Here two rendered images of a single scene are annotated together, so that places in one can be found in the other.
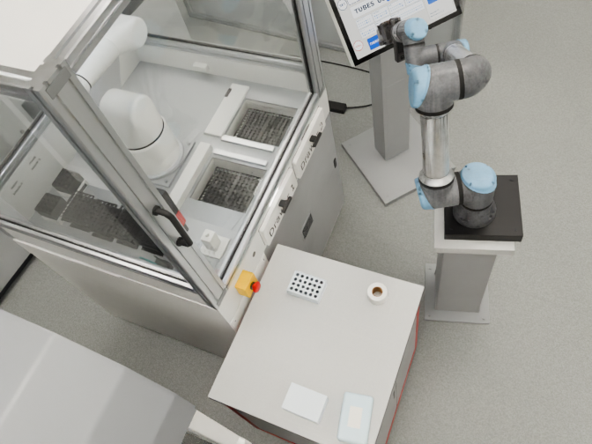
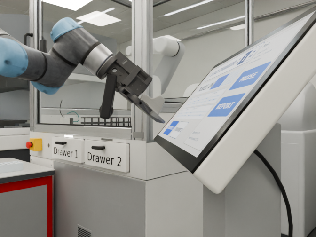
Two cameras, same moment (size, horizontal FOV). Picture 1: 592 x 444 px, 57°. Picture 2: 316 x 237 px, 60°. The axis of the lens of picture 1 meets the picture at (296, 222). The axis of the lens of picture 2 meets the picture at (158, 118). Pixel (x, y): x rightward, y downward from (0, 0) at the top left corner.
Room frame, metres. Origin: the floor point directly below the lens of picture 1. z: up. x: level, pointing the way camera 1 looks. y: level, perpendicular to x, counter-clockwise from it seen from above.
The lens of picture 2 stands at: (1.69, -1.30, 1.03)
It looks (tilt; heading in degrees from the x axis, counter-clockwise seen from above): 0 degrees down; 94
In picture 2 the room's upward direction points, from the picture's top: straight up
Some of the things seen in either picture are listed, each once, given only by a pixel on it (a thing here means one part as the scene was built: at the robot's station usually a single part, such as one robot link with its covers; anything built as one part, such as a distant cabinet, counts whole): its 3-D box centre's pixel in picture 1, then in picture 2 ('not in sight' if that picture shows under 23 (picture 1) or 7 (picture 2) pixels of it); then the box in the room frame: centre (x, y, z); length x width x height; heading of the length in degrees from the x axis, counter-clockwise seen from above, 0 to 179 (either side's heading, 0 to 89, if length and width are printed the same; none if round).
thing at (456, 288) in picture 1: (462, 260); not in sight; (0.90, -0.63, 0.38); 0.30 x 0.30 x 0.76; 66
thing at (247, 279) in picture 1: (247, 284); (35, 144); (0.87, 0.23, 0.88); 0.07 x 0.05 x 0.07; 141
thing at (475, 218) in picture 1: (475, 203); not in sight; (0.90, -0.63, 0.85); 0.15 x 0.15 x 0.10
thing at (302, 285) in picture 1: (307, 286); (7, 167); (0.83, 0.04, 0.78); 0.12 x 0.08 x 0.04; 50
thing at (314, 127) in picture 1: (309, 142); (105, 154); (1.39, -0.16, 0.87); 0.29 x 0.02 x 0.11; 141
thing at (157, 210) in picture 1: (175, 228); (27, 47); (0.80, 0.30, 1.45); 0.05 x 0.03 x 0.19; 51
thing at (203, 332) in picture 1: (212, 225); (142, 219); (1.48, 0.39, 0.40); 1.03 x 0.95 x 0.80; 141
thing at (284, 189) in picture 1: (279, 206); (67, 148); (1.14, 0.04, 0.87); 0.29 x 0.02 x 0.11; 141
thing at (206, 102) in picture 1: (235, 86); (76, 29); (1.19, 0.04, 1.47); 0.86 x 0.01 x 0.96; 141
